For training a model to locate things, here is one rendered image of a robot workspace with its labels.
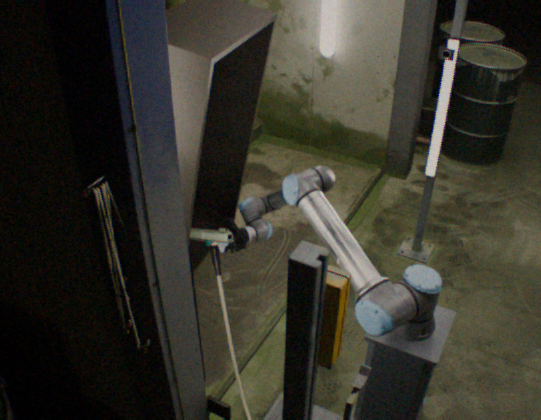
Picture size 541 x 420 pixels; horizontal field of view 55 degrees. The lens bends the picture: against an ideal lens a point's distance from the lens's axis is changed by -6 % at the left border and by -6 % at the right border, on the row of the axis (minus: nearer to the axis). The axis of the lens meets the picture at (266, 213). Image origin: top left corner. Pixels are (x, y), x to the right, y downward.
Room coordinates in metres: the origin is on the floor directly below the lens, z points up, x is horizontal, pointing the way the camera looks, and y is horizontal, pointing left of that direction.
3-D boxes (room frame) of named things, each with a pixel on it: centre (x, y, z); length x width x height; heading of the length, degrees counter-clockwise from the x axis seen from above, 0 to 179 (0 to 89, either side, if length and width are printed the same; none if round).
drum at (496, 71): (4.03, -1.77, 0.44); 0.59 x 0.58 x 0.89; 166
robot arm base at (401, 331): (1.49, -0.59, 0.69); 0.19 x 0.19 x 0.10
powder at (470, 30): (4.68, -1.84, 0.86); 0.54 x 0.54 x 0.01
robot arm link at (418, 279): (1.48, -0.59, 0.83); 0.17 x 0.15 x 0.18; 122
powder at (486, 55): (4.04, -1.77, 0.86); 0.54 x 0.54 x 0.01
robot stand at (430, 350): (1.49, -0.59, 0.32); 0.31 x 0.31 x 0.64; 61
